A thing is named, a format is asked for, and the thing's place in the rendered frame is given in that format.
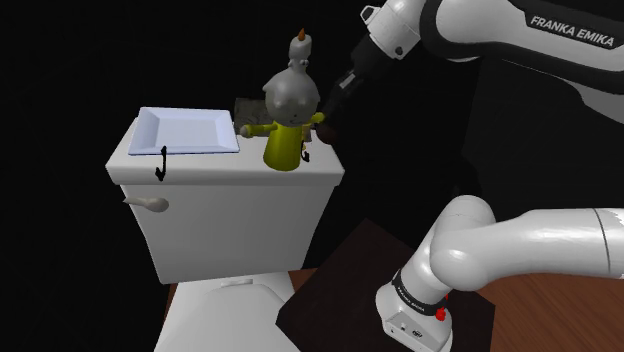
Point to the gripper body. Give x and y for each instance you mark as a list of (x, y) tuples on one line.
[(358, 68)]

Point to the dark brown round object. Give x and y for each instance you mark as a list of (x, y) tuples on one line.
[(326, 135)]

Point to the white toilet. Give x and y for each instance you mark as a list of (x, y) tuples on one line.
[(229, 224)]

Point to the white square plate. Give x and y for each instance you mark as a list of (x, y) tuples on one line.
[(187, 130)]

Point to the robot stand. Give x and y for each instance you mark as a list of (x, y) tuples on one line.
[(336, 292)]

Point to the grey patterned flat slab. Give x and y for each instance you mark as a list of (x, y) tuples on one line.
[(249, 113)]

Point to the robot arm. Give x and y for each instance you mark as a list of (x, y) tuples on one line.
[(512, 244)]

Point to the yellow figure with grey head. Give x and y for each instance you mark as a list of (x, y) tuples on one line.
[(284, 146)]

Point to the black hook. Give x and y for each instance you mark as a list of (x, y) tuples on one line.
[(163, 163), (305, 155)]

